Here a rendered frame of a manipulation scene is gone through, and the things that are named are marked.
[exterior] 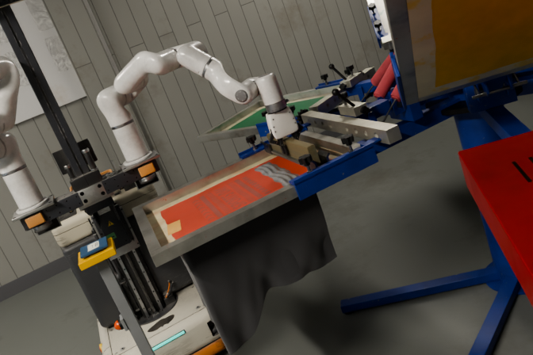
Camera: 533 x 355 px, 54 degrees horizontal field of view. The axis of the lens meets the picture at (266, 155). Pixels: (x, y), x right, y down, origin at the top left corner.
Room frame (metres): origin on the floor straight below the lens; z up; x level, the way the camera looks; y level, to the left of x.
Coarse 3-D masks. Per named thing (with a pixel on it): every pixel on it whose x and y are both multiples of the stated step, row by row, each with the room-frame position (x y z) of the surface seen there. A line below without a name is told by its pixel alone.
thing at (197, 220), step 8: (288, 168) 1.86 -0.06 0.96; (296, 168) 1.82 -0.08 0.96; (304, 168) 1.79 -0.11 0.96; (264, 184) 1.78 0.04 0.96; (272, 184) 1.75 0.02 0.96; (280, 184) 1.72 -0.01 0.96; (272, 192) 1.67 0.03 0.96; (192, 216) 1.73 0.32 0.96; (200, 216) 1.70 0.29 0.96; (184, 224) 1.68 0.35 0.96; (192, 224) 1.66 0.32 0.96; (200, 224) 1.63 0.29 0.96; (176, 232) 1.64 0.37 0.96; (184, 232) 1.61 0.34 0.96
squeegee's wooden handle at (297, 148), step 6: (288, 138) 1.87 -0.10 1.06; (270, 144) 2.04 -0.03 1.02; (288, 144) 1.84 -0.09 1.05; (294, 144) 1.77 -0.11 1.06; (300, 144) 1.73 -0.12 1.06; (306, 144) 1.70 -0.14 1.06; (312, 144) 1.68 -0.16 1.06; (276, 150) 2.00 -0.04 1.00; (288, 150) 1.86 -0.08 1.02; (294, 150) 1.79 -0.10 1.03; (300, 150) 1.74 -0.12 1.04; (306, 150) 1.68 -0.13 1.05; (312, 150) 1.67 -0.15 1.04; (294, 156) 1.82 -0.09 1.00; (312, 156) 1.67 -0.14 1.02; (318, 156) 1.68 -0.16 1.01; (318, 162) 1.67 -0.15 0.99
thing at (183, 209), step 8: (272, 160) 2.03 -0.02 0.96; (280, 160) 1.99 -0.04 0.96; (288, 160) 1.95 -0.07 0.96; (240, 176) 1.98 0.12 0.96; (248, 176) 1.94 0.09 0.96; (256, 176) 1.91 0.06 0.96; (264, 176) 1.87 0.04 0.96; (224, 184) 1.96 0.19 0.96; (208, 192) 1.94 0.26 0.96; (184, 200) 1.94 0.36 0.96; (168, 208) 1.92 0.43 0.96; (176, 208) 1.89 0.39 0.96; (184, 208) 1.85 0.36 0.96; (192, 208) 1.82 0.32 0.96; (168, 216) 1.83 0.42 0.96; (176, 216) 1.80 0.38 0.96; (184, 216) 1.76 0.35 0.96
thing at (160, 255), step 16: (320, 144) 1.96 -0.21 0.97; (336, 144) 1.81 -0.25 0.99; (352, 144) 1.74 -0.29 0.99; (240, 160) 2.08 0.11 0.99; (256, 160) 2.09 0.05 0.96; (208, 176) 2.04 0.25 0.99; (224, 176) 2.05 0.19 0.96; (176, 192) 2.00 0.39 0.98; (192, 192) 2.02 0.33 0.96; (288, 192) 1.55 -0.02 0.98; (144, 208) 1.96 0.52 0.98; (240, 208) 1.53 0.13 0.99; (256, 208) 1.52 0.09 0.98; (272, 208) 1.53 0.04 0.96; (144, 224) 1.73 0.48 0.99; (208, 224) 1.51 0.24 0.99; (224, 224) 1.49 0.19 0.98; (240, 224) 1.50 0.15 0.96; (144, 240) 1.58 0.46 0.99; (176, 240) 1.48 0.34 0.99; (192, 240) 1.46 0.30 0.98; (208, 240) 1.47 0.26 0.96; (160, 256) 1.43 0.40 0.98; (176, 256) 1.44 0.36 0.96
